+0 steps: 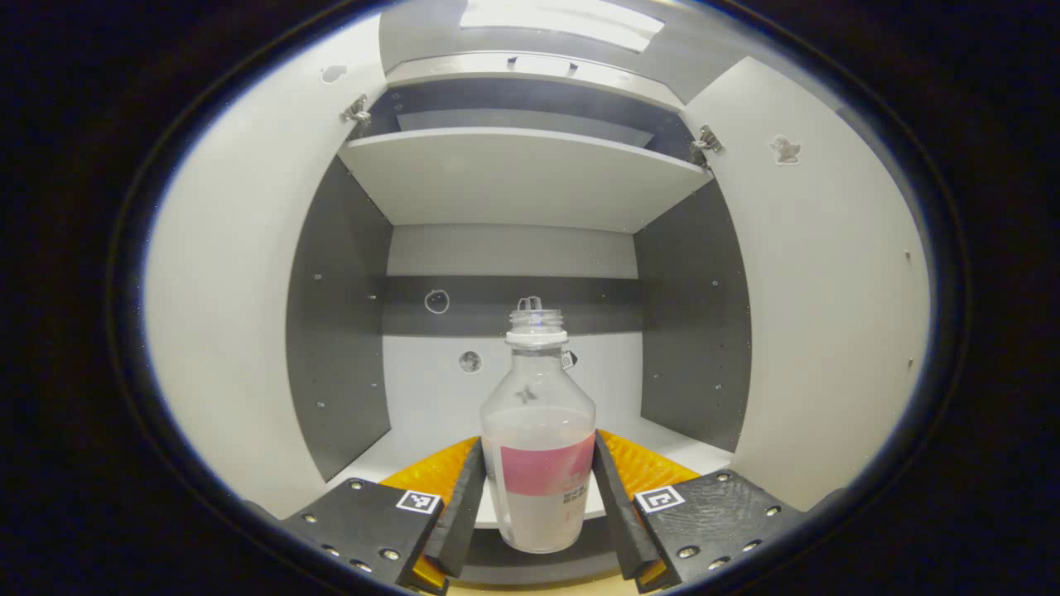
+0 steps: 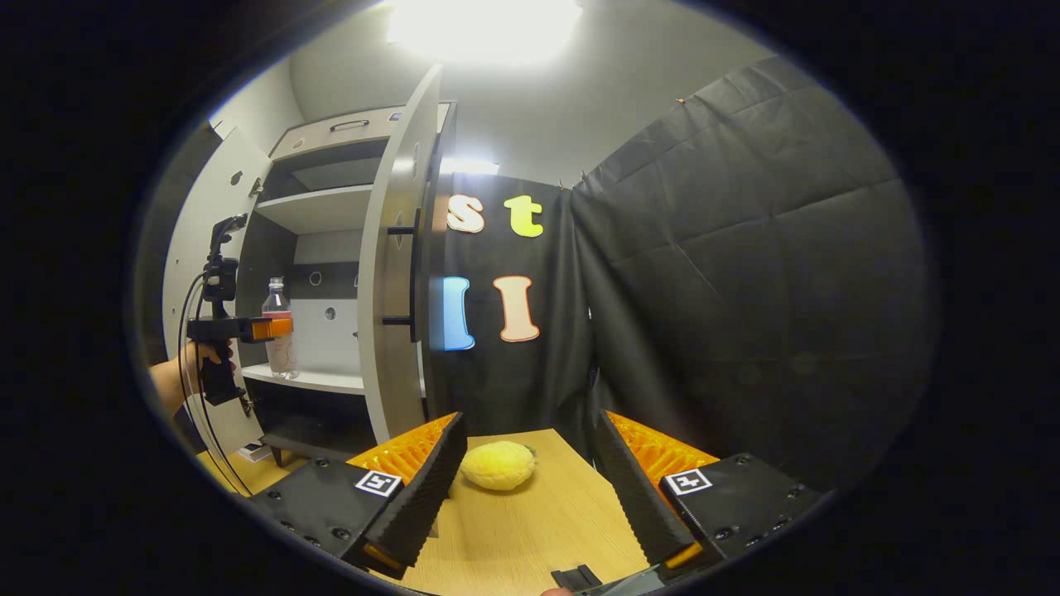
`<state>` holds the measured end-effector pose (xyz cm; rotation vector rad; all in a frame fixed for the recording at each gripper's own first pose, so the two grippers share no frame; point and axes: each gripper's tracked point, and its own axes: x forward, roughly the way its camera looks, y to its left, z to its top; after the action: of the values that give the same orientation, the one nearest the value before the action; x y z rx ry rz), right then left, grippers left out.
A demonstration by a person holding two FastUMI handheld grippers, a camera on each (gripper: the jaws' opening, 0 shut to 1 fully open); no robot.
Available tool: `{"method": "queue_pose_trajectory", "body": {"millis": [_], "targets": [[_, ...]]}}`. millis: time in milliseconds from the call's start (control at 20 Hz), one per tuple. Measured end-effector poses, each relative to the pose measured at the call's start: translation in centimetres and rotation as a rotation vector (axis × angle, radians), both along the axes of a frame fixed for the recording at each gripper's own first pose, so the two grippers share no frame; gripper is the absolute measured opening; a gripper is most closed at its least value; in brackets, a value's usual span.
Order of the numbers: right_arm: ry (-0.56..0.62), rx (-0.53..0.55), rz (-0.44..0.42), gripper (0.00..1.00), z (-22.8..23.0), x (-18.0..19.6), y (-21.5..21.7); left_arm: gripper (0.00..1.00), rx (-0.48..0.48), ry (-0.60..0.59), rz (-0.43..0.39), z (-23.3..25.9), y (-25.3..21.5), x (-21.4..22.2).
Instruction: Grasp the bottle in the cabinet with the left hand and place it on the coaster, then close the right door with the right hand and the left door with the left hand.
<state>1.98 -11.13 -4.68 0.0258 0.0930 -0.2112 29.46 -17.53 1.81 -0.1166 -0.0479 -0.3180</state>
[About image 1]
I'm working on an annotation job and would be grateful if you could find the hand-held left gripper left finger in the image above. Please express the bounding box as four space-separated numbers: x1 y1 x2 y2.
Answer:
282 436 487 595

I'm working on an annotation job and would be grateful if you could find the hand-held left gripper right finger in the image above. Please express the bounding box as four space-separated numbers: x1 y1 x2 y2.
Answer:
592 429 802 594

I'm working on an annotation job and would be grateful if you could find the clear bottle with pink label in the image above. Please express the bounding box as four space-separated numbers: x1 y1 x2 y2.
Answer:
480 308 597 554

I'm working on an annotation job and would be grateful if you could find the grey cabinet door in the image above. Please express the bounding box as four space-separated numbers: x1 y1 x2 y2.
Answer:
679 56 932 512
142 17 390 518

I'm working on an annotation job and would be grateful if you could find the grey cabinet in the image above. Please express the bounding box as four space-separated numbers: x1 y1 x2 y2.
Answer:
286 51 754 584

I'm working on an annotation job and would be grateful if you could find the wide grey cabinet shelf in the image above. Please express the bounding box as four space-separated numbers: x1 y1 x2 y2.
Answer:
340 127 713 234

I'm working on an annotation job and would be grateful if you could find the narrow grey cabinet shelf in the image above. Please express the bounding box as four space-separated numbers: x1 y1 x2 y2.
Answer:
396 109 655 148

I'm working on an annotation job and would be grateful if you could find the grey cabinet drawer front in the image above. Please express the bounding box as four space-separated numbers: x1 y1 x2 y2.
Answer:
385 51 684 113

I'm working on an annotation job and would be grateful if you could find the large ceiling light panel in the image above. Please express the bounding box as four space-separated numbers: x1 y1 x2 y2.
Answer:
460 0 666 52

